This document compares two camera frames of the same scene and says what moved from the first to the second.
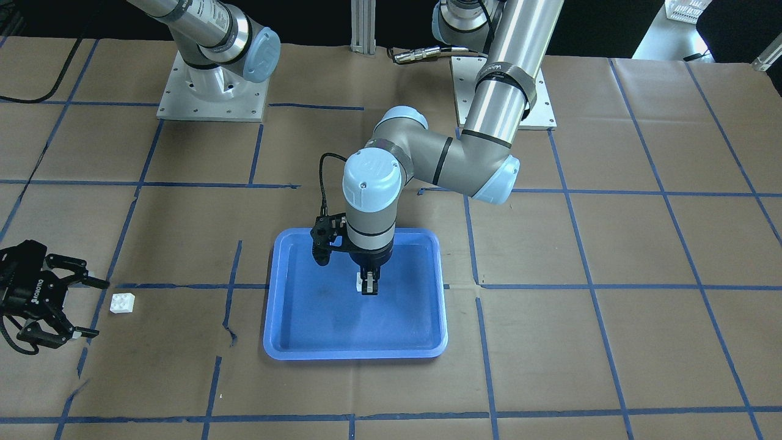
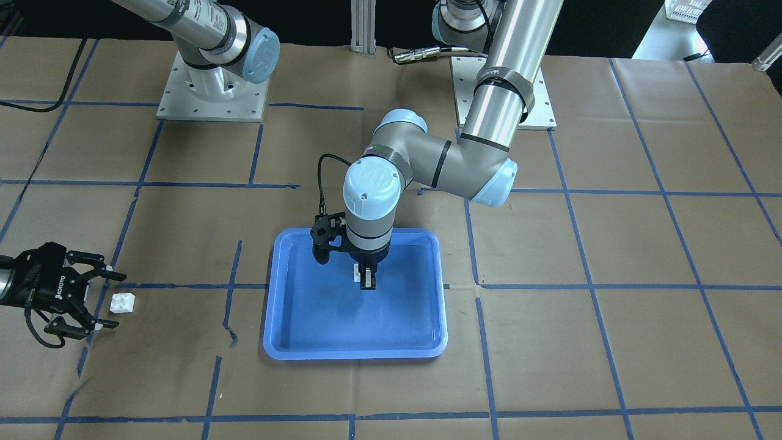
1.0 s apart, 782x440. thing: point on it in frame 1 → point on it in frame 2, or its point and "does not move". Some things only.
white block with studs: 122,302 does not move
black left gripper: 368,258 does not move
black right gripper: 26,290 → 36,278
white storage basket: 687,11 does not move
